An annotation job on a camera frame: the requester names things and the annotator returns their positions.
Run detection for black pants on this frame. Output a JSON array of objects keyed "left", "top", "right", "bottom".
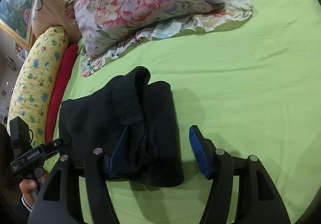
[{"left": 59, "top": 66, "right": 184, "bottom": 188}]

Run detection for person's left hand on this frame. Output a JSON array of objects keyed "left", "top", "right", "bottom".
[{"left": 19, "top": 179, "right": 38, "bottom": 210}]

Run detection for yellow cartoon bolster pillow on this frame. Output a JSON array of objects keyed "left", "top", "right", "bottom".
[{"left": 8, "top": 26, "right": 69, "bottom": 147}]

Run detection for green bed sheet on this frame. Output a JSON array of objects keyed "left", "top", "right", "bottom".
[{"left": 42, "top": 0, "right": 321, "bottom": 224}]

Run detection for red pillow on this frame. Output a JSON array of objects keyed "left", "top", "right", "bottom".
[{"left": 45, "top": 44, "right": 78, "bottom": 143}]

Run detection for floral ruffled pillow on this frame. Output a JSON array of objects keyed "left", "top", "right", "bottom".
[{"left": 62, "top": 0, "right": 253, "bottom": 77}]

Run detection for framed landscape painting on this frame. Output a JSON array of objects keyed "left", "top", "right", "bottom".
[{"left": 1, "top": 0, "right": 35, "bottom": 49}]

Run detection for black camera box left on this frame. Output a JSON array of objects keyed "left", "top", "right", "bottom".
[{"left": 9, "top": 116, "right": 32, "bottom": 159}]

